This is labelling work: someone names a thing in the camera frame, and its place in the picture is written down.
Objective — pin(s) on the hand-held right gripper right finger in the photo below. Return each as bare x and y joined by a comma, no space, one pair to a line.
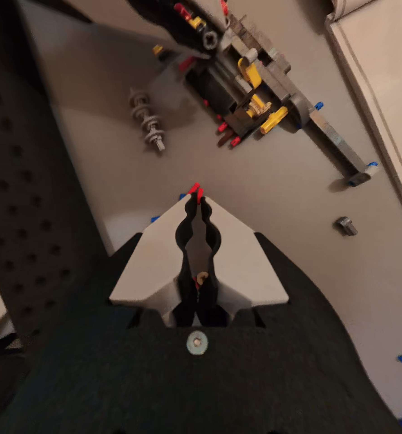
251,268

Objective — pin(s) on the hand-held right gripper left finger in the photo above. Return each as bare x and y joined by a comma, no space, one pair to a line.
150,268

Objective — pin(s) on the red lego pin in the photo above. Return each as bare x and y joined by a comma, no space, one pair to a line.
200,197
194,187

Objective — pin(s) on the grey lego axle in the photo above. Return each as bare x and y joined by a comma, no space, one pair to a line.
160,145

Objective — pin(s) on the grey lego pulley disc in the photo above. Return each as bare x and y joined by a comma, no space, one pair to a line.
137,96
154,134
149,120
140,107

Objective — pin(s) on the partly built lego chassis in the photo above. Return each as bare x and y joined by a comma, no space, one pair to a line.
333,135

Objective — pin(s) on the lego instruction booklet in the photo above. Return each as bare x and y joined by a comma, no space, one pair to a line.
384,84

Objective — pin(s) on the dark grey lego connector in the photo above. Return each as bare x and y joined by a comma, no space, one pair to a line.
346,226

